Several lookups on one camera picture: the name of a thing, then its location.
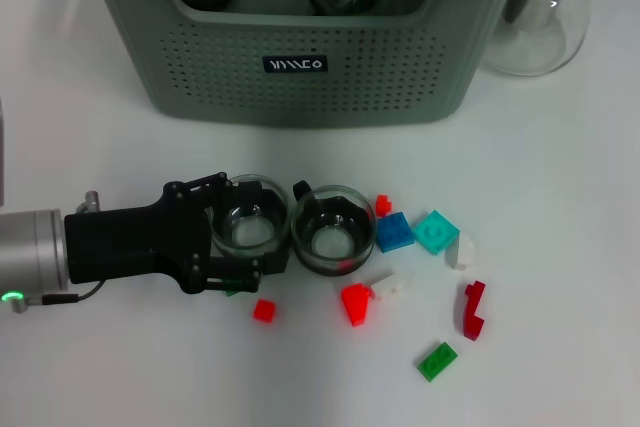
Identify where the blue square brick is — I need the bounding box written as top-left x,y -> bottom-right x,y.
375,211 -> 416,254

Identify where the teal square brick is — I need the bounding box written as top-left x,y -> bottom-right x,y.
412,209 -> 461,256

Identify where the silver left gripper fitting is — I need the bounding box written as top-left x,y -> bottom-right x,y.
74,189 -> 102,214

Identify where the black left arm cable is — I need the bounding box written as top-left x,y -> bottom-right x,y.
9,279 -> 107,316

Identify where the grey-green perforated storage bin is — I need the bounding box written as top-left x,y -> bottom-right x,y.
74,0 -> 536,129

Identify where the large red sloped brick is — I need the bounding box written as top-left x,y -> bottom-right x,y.
340,283 -> 375,328

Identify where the glass carafe with black lid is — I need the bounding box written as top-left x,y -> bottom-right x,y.
479,0 -> 601,78

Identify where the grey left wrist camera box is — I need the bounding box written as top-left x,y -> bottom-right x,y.
0,96 -> 6,208

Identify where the dark red curved brick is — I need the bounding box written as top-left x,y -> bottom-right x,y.
462,280 -> 488,341

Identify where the white chunky brick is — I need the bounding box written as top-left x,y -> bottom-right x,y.
444,232 -> 479,273

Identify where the green flat two-stud brick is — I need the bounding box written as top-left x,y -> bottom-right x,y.
222,278 -> 251,298
415,341 -> 460,383

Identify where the white long brick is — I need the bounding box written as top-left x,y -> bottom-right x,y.
368,271 -> 408,303

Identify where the small red square brick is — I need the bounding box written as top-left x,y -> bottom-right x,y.
250,298 -> 277,323

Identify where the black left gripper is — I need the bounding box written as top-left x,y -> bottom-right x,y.
63,171 -> 292,297

